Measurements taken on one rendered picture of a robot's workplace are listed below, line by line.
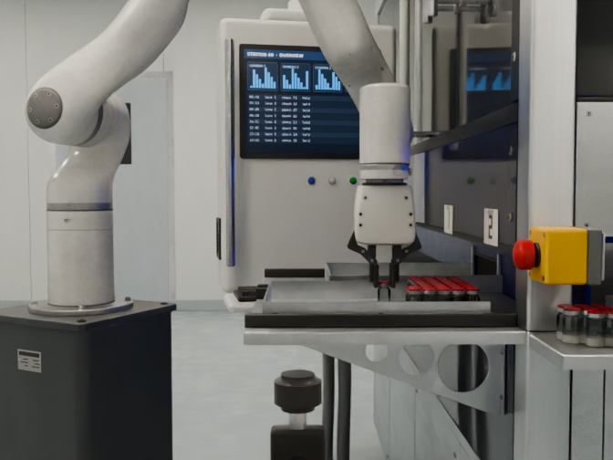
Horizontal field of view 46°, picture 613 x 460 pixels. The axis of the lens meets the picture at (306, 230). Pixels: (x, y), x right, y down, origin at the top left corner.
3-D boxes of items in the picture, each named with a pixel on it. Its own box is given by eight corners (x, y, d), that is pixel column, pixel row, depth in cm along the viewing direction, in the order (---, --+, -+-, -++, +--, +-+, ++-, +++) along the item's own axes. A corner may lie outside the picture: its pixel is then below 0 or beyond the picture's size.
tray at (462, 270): (471, 277, 168) (471, 262, 168) (502, 292, 142) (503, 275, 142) (324, 277, 168) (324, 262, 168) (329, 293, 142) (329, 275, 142)
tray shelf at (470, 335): (465, 282, 173) (465, 275, 173) (578, 343, 103) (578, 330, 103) (264, 283, 173) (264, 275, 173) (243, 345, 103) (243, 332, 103)
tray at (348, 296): (453, 298, 134) (453, 280, 134) (490, 325, 108) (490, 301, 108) (269, 299, 134) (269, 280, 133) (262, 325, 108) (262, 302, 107)
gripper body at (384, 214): (411, 177, 125) (410, 243, 125) (352, 177, 125) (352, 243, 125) (419, 176, 117) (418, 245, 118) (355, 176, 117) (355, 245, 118)
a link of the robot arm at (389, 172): (409, 165, 125) (409, 182, 125) (358, 165, 125) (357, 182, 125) (416, 163, 116) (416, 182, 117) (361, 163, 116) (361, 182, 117)
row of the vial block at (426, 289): (419, 301, 130) (419, 276, 130) (437, 318, 112) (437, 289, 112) (406, 301, 130) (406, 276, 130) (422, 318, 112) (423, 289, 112)
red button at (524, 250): (537, 268, 98) (537, 238, 97) (547, 271, 94) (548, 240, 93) (509, 268, 98) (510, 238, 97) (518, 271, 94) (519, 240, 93)
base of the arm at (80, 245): (5, 311, 133) (3, 210, 132) (82, 297, 150) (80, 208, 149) (81, 319, 124) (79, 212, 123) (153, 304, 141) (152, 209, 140)
